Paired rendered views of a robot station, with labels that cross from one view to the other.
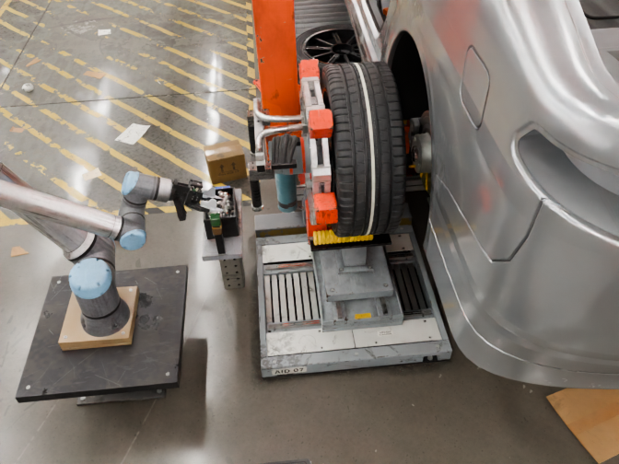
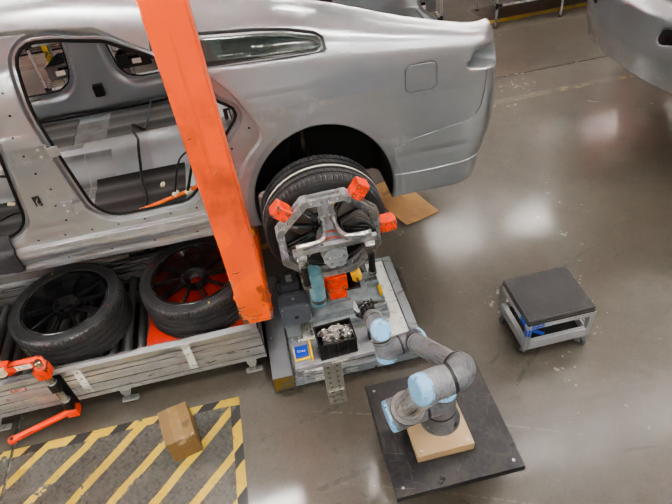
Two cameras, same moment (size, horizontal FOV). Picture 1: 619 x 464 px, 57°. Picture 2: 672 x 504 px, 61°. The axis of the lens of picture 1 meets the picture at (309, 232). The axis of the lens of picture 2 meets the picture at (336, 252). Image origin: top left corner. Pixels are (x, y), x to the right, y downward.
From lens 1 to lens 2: 2.96 m
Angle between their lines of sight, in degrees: 63
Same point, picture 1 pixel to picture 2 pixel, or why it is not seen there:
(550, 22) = (440, 25)
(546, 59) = (459, 31)
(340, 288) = (364, 296)
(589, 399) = (402, 211)
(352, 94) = (337, 169)
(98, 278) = not seen: hidden behind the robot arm
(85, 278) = not seen: hidden behind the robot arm
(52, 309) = (435, 477)
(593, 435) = (423, 211)
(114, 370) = (479, 402)
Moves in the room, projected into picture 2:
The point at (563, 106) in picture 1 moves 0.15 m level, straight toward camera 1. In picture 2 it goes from (480, 34) to (511, 36)
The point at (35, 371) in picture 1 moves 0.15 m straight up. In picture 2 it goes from (498, 461) to (501, 444)
